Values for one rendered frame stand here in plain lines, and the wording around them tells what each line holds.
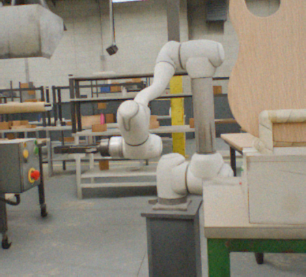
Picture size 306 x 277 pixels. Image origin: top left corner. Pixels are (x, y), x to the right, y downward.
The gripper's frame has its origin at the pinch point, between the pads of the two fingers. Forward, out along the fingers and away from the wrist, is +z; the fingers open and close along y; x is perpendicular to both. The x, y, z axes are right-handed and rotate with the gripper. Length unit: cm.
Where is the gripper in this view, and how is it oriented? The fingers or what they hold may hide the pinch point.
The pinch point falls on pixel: (63, 149)
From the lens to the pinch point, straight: 152.9
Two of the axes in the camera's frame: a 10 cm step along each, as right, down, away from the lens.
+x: -0.5, -10.0, -0.5
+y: 1.3, -0.6, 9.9
